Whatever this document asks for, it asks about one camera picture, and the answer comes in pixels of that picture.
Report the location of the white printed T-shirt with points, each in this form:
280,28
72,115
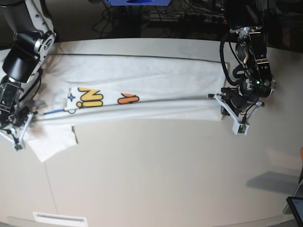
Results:
80,89

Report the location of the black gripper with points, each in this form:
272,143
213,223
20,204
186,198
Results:
242,97
12,116

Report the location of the blue robot base block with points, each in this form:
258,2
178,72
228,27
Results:
139,2

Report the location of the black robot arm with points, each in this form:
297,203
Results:
34,34
252,78

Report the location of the black tablet device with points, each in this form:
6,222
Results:
296,206

